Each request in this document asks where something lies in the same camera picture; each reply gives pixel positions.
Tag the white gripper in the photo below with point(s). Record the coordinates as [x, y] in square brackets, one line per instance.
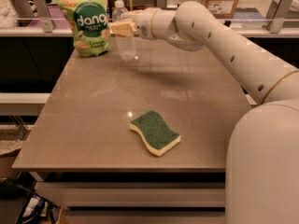
[142, 23]

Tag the clear plastic water bottle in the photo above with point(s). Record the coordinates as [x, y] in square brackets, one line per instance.
[126, 45]

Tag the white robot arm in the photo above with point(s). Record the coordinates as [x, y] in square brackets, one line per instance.
[262, 164]

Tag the green rice chip bag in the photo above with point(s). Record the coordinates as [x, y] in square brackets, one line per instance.
[89, 24]

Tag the green and yellow sponge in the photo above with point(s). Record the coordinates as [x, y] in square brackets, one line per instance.
[156, 135]

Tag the grey cabinet drawer front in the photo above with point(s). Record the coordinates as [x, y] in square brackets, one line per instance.
[123, 194]

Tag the metal railing post left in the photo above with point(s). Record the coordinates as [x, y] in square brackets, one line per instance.
[44, 15]

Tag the metal railing post right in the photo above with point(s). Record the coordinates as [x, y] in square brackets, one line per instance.
[276, 23]

